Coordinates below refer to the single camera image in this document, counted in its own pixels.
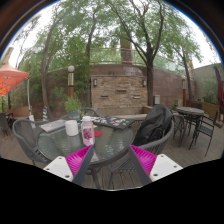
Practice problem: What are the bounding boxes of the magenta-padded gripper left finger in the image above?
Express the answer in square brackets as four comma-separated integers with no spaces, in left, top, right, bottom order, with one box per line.
[43,145,95,187]

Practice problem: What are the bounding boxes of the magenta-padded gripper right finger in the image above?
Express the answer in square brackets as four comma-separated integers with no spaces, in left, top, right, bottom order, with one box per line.
[127,145,184,187]

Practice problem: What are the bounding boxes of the pink juice bottle white cap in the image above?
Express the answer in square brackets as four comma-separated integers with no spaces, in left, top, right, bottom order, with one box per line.
[80,115,96,147]

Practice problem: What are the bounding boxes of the white ceramic cup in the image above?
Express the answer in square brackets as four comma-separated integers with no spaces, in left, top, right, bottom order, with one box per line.
[64,119,80,137]

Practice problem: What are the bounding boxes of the black backpack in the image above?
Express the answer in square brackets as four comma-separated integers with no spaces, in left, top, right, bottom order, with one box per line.
[132,104,174,147]

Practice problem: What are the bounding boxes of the silver laptop with stickers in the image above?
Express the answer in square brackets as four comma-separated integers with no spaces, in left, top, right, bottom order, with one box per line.
[39,119,67,133]

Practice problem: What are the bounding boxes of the black laptop with stickers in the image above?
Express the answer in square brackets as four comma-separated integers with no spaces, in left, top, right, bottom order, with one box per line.
[91,115,137,131]

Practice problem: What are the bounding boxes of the black metal patio chair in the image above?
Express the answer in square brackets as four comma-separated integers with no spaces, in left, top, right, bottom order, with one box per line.
[188,114,218,157]
[172,113,188,139]

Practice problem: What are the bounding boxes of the potted green plant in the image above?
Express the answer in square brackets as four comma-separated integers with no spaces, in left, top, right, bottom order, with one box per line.
[63,96,83,122]

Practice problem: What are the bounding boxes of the blue yellow striped cone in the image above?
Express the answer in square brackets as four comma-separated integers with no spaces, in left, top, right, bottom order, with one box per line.
[42,105,50,122]

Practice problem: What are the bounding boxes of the round dark patio table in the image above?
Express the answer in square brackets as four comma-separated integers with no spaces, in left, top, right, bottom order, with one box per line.
[175,106,205,134]

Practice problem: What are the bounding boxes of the dark-trunked large tree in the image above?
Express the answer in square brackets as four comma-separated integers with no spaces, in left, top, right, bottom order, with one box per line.
[109,0,201,108]

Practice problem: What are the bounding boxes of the slender leaning tree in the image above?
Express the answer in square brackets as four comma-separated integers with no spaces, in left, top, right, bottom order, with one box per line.
[19,0,88,121]

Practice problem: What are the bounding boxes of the closed dark red umbrella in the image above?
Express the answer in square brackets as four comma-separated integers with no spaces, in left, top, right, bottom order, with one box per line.
[213,64,224,116]

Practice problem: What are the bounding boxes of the orange canopy tent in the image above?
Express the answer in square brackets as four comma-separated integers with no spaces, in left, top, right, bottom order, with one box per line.
[0,62,30,97]

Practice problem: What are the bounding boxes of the wooden lamp post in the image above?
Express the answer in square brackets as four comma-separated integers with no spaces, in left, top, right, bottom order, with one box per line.
[181,76,188,108]

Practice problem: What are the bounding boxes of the globe-topped lamp post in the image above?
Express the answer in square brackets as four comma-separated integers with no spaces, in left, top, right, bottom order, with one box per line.
[67,65,76,98]

